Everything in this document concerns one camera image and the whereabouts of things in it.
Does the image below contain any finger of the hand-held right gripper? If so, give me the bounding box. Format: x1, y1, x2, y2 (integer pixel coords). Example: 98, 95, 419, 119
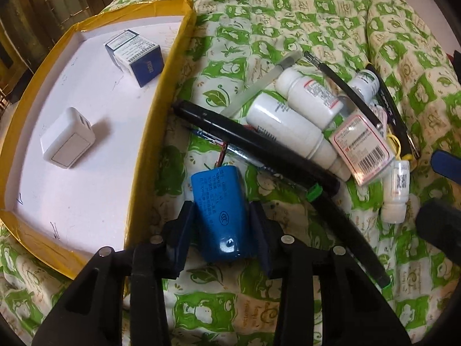
416, 198, 461, 257
430, 149, 461, 185

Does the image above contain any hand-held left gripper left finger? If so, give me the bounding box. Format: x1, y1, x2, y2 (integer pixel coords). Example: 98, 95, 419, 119
32, 200, 197, 346

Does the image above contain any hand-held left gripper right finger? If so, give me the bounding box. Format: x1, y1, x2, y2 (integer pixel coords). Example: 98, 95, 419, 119
251, 201, 411, 346

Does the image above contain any blue battery pack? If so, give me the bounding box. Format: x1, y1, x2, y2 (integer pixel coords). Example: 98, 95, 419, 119
190, 140, 254, 264

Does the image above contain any black pen with green cap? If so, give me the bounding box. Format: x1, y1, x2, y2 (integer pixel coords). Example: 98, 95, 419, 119
308, 183, 392, 289

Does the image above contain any thick black marker pen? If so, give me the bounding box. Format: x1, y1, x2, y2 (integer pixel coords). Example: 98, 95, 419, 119
172, 100, 341, 192

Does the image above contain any yellow-rimmed white tray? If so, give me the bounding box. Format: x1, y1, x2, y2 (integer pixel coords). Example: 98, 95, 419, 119
0, 0, 197, 289

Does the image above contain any large white plastic bottle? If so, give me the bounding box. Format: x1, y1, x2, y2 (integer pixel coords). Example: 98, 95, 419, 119
246, 92, 352, 182

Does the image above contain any yellow rubber band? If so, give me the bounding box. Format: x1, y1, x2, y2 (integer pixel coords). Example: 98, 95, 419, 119
386, 134, 412, 161

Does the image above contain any small white bottle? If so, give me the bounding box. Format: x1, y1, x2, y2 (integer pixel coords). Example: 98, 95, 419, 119
381, 160, 412, 224

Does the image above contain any slim black pen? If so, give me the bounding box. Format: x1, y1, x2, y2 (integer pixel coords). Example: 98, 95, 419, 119
365, 64, 421, 160

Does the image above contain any white bottle with green label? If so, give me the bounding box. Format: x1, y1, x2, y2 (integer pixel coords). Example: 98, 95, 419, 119
346, 70, 381, 106

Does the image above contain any white charger adapter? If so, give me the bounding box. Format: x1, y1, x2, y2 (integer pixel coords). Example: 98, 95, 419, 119
39, 107, 96, 169

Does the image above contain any white bottle with red label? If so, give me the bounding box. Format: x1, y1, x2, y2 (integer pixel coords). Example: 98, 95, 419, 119
275, 68, 347, 131

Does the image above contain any translucent nail file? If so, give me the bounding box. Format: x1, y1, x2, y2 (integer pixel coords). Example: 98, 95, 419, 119
220, 50, 303, 116

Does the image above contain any blue and white small carton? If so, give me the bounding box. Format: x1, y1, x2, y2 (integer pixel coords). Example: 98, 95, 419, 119
104, 31, 165, 88

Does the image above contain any green printed blanket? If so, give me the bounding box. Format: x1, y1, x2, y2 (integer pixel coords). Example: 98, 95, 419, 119
0, 0, 461, 346

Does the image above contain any wooden cabinet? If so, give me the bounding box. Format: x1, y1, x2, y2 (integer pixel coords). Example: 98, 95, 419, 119
0, 0, 121, 103

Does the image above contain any thin black cable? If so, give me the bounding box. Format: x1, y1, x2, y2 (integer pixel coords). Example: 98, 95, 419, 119
303, 51, 383, 130

